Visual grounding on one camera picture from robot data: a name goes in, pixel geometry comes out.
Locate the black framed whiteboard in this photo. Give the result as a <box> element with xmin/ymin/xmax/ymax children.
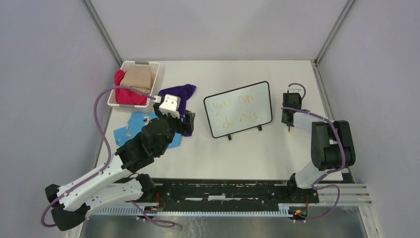
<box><xmin>203</xmin><ymin>81</ymin><xmax>273</xmax><ymax>139</ymax></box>

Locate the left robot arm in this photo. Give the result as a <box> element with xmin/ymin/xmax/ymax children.
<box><xmin>41</xmin><ymin>110</ymin><xmax>196</xmax><ymax>231</ymax></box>

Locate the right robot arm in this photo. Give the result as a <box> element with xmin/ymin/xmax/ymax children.
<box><xmin>281</xmin><ymin>92</ymin><xmax>356</xmax><ymax>202</ymax></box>

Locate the purple cloth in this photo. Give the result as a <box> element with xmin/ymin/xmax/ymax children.
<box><xmin>154</xmin><ymin>84</ymin><xmax>197</xmax><ymax>137</ymax></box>

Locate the blue patterned cloth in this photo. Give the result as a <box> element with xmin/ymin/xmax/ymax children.
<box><xmin>113</xmin><ymin>112</ymin><xmax>184</xmax><ymax>150</ymax></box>

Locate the beige cloth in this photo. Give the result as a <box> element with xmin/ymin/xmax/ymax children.
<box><xmin>120</xmin><ymin>65</ymin><xmax>156</xmax><ymax>94</ymax></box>

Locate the red cloth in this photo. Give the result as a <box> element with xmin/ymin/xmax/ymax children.
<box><xmin>114</xmin><ymin>70</ymin><xmax>148</xmax><ymax>106</ymax></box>

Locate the white plastic basket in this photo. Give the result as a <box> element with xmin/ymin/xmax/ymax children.
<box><xmin>107</xmin><ymin>60</ymin><xmax>160</xmax><ymax>113</ymax></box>

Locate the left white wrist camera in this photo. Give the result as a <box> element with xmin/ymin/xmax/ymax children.
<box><xmin>159</xmin><ymin>94</ymin><xmax>180</xmax><ymax>119</ymax></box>

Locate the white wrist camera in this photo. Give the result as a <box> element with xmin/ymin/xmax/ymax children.
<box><xmin>159</xmin><ymin>94</ymin><xmax>180</xmax><ymax>119</ymax></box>
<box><xmin>287</xmin><ymin>87</ymin><xmax>304</xmax><ymax>95</ymax></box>

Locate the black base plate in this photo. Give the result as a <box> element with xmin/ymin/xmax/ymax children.
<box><xmin>136</xmin><ymin>178</ymin><xmax>319</xmax><ymax>212</ymax></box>

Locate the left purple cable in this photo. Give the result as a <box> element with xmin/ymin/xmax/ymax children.
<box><xmin>41</xmin><ymin>85</ymin><xmax>176</xmax><ymax>228</ymax></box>

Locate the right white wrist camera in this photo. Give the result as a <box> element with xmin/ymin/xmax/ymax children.
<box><xmin>287</xmin><ymin>87</ymin><xmax>304</xmax><ymax>95</ymax></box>

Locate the white slotted cable duct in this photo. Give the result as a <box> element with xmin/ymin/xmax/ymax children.
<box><xmin>93</xmin><ymin>204</ymin><xmax>293</xmax><ymax>218</ymax></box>

